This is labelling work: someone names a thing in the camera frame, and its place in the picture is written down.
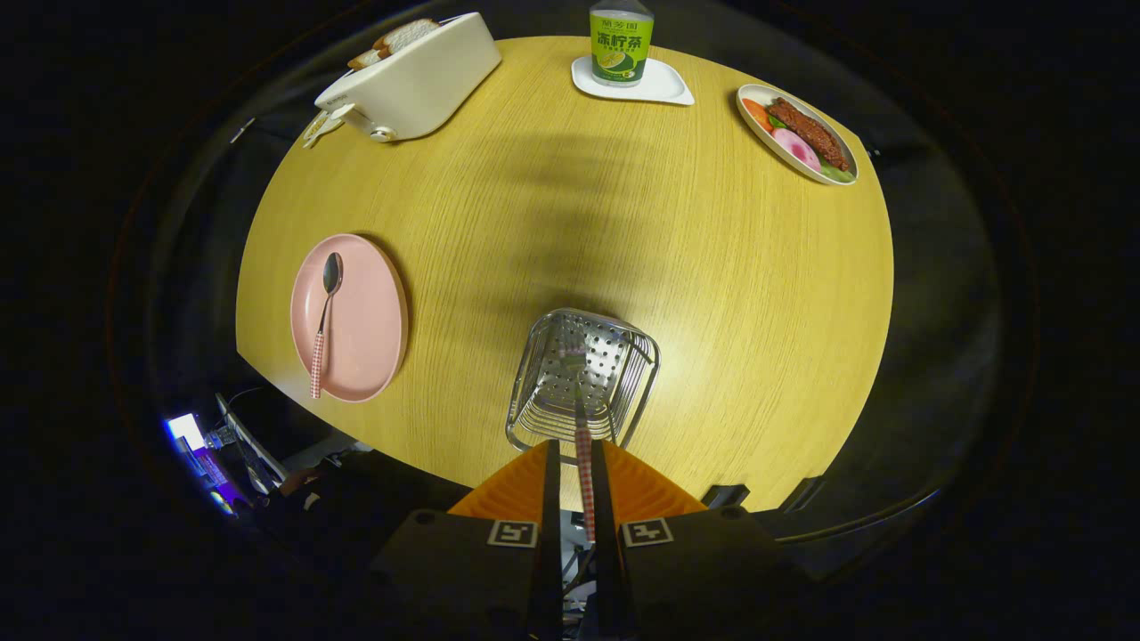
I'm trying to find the perforated metal basket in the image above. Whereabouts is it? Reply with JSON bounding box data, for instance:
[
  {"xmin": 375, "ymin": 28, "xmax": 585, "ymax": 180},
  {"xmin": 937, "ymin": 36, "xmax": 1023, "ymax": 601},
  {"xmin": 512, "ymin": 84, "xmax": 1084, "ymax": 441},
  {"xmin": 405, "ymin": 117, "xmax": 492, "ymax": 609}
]
[{"xmin": 505, "ymin": 308, "xmax": 662, "ymax": 465}]

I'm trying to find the white plate with food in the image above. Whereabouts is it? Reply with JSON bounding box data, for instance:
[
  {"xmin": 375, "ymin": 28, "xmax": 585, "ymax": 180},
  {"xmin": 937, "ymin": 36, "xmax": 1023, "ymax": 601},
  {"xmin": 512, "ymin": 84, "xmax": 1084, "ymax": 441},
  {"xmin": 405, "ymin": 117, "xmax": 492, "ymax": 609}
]
[{"xmin": 737, "ymin": 84, "xmax": 859, "ymax": 187}]

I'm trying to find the brown meat slice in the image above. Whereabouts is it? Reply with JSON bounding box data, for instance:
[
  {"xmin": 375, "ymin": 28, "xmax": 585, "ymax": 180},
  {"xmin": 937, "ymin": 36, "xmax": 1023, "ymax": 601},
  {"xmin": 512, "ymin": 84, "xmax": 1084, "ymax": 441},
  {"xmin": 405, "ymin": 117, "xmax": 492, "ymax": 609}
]
[{"xmin": 768, "ymin": 98, "xmax": 847, "ymax": 172}]

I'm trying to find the pink plate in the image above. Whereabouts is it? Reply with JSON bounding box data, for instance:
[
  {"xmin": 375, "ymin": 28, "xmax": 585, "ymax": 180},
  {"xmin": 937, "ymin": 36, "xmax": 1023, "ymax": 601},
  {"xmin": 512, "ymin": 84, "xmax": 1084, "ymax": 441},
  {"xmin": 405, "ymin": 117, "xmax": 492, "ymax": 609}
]
[{"xmin": 289, "ymin": 233, "xmax": 410, "ymax": 404}]

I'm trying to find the white laptop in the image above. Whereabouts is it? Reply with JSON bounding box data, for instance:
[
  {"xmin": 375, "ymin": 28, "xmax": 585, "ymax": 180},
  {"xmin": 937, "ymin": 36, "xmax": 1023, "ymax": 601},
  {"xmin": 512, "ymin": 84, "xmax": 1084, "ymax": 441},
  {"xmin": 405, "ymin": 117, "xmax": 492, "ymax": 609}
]
[{"xmin": 216, "ymin": 393, "xmax": 289, "ymax": 496}]

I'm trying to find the white divided dish with grains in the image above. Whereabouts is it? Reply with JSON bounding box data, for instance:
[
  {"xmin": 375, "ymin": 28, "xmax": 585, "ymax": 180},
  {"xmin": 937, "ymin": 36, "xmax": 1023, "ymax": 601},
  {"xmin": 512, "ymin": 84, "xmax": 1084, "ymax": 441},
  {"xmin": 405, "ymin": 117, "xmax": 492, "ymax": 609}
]
[{"xmin": 303, "ymin": 110, "xmax": 345, "ymax": 149}]

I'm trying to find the glowing computer screen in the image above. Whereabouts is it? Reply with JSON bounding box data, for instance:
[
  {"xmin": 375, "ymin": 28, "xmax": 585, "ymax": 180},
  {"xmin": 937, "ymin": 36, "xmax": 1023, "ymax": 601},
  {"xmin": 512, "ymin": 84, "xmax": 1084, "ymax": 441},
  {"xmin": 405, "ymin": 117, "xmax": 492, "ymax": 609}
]
[{"xmin": 166, "ymin": 411, "xmax": 248, "ymax": 515}]

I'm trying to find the white toaster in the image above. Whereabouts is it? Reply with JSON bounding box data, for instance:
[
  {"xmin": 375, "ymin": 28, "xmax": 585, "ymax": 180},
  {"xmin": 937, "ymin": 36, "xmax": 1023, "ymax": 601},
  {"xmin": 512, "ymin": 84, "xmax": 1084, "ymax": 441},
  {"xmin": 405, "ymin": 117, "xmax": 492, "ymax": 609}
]
[{"xmin": 315, "ymin": 12, "xmax": 503, "ymax": 143}]

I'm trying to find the white coaster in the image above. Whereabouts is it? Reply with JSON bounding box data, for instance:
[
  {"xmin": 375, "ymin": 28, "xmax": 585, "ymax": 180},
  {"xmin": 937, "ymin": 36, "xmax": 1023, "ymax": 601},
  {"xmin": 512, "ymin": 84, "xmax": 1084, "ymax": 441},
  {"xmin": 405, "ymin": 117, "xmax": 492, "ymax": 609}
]
[{"xmin": 571, "ymin": 56, "xmax": 696, "ymax": 107}]

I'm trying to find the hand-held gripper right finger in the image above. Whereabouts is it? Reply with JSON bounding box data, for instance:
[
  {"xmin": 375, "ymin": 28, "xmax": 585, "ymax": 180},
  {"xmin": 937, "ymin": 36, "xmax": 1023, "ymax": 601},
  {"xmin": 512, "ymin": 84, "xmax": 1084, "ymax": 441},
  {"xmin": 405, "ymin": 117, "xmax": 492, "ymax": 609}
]
[{"xmin": 590, "ymin": 439, "xmax": 786, "ymax": 641}]

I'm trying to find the green label drink bottle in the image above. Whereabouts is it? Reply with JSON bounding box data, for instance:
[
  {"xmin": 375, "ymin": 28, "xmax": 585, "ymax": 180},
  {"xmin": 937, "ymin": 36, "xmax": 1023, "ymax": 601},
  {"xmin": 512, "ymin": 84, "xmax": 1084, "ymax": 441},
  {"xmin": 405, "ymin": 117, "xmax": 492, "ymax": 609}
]
[{"xmin": 589, "ymin": 0, "xmax": 656, "ymax": 87}]

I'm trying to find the spoon with checked handle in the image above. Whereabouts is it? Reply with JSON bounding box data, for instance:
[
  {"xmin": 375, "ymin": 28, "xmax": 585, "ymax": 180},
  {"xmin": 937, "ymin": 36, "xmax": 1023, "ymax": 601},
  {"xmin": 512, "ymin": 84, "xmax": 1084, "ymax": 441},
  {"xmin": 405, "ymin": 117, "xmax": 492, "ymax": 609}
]
[{"xmin": 308, "ymin": 252, "xmax": 345, "ymax": 401}]

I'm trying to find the fork with checked handle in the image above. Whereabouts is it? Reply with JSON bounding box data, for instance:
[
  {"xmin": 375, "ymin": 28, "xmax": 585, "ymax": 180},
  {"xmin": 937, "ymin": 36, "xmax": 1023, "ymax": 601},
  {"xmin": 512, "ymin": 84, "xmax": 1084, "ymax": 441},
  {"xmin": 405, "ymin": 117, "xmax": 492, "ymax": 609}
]
[{"xmin": 558, "ymin": 345, "xmax": 597, "ymax": 545}]

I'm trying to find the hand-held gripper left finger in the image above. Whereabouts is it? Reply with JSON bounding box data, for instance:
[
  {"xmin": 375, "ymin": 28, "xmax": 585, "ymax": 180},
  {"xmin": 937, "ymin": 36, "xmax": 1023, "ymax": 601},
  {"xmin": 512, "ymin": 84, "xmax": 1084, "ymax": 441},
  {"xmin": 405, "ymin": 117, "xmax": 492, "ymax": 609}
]
[{"xmin": 370, "ymin": 439, "xmax": 563, "ymax": 641}]

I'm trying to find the pink round food slice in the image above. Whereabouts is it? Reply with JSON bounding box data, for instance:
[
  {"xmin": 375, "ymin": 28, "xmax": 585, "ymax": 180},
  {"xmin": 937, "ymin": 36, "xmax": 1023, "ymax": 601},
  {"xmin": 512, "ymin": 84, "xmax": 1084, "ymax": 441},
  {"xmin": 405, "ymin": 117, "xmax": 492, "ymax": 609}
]
[{"xmin": 771, "ymin": 127, "xmax": 822, "ymax": 174}]

